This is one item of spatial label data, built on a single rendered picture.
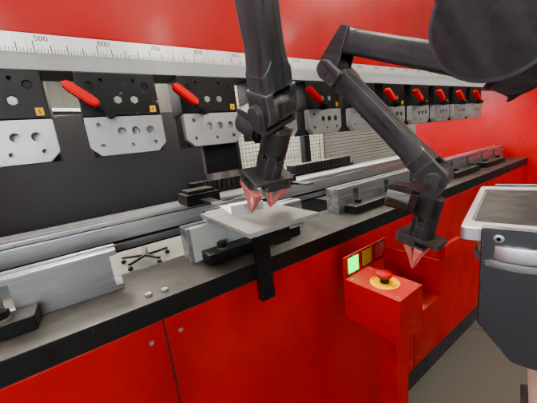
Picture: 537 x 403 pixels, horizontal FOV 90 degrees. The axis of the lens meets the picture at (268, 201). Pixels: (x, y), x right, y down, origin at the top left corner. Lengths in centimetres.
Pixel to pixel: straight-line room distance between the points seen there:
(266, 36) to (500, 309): 45
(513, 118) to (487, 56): 230
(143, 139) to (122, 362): 46
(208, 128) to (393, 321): 65
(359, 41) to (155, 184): 91
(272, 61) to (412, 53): 36
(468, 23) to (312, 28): 77
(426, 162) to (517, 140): 186
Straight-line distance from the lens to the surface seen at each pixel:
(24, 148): 67
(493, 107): 258
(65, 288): 73
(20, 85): 69
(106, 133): 67
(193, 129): 71
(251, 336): 78
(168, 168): 124
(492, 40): 25
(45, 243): 97
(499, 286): 41
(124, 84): 69
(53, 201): 122
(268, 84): 46
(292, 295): 81
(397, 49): 74
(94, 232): 96
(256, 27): 45
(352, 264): 80
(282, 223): 55
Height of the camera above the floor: 116
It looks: 12 degrees down
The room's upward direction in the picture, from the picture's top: 7 degrees counter-clockwise
